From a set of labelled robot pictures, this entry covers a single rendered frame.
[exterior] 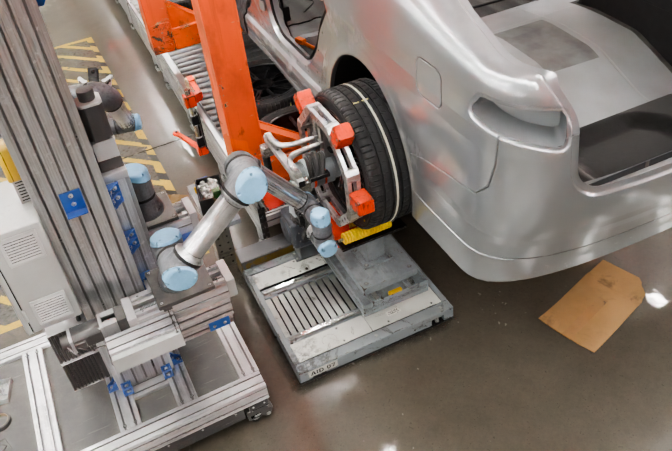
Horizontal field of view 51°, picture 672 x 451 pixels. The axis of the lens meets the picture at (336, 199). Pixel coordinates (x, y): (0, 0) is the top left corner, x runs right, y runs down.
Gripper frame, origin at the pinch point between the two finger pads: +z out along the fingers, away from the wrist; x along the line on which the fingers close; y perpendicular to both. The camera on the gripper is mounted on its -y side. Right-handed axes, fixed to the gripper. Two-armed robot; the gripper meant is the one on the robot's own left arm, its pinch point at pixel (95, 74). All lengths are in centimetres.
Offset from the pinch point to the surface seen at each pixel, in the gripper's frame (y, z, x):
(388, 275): 85, -68, 129
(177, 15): 42, 175, 39
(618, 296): 91, -96, 240
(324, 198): 49, -48, 100
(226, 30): -26, -18, 60
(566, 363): 98, -126, 198
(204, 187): 63, -9, 45
